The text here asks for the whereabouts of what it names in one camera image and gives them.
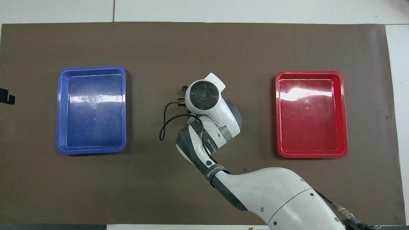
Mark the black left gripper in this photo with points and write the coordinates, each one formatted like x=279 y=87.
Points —
x=3 y=95

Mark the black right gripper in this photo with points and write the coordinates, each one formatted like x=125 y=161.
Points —
x=182 y=103

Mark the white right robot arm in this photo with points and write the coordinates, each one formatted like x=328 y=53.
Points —
x=271 y=195

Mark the brown table mat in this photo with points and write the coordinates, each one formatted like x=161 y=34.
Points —
x=127 y=179

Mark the red plastic tray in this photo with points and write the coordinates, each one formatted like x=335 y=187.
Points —
x=311 y=127

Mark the blue plastic tray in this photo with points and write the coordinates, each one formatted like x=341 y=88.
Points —
x=92 y=127

